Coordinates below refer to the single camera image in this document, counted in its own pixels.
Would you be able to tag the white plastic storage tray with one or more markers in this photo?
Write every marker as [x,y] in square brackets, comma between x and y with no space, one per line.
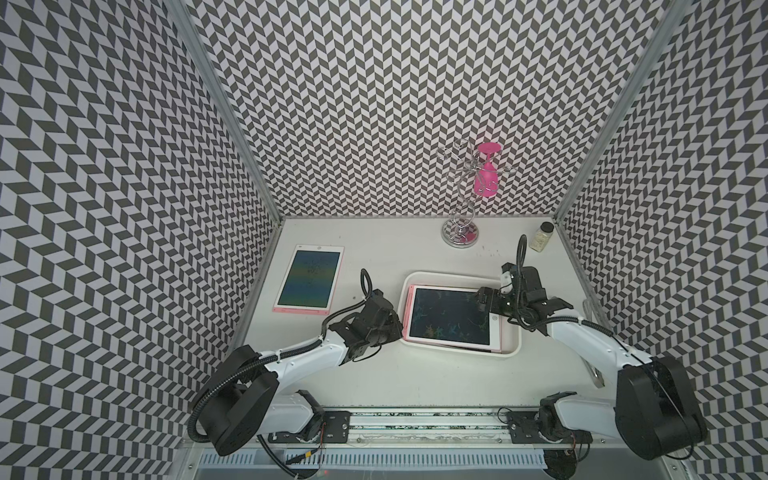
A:
[510,335]

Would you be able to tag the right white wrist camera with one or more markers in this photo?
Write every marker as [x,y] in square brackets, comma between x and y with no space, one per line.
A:
[507,282]

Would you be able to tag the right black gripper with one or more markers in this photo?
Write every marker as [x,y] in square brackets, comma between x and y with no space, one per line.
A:
[493,295]

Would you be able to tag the small glass jar black lid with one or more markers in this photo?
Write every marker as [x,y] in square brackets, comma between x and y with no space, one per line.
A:
[542,236]

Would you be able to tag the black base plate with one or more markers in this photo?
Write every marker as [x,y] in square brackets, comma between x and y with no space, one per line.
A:
[329,427]
[525,427]

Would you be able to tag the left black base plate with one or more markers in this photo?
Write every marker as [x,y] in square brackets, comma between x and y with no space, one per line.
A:
[329,427]

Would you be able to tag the metal tongs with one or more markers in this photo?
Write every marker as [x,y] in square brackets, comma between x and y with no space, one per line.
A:
[595,375]

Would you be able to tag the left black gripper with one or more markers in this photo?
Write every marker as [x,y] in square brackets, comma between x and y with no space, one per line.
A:
[396,326]

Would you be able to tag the aluminium front rail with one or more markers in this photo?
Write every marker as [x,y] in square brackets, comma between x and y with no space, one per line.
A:
[420,429]

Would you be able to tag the pink plastic goblet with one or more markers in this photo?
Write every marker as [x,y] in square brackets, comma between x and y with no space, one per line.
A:
[486,179]

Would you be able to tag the pink writing tablet colourful screen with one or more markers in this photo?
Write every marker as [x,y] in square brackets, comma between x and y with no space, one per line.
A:
[309,284]

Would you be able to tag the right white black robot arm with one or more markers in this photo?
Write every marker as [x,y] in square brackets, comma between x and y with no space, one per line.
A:
[653,410]

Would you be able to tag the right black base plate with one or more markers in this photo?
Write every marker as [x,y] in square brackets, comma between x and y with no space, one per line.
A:
[525,427]

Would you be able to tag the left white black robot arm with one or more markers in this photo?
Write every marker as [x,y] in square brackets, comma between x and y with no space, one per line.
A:
[252,394]

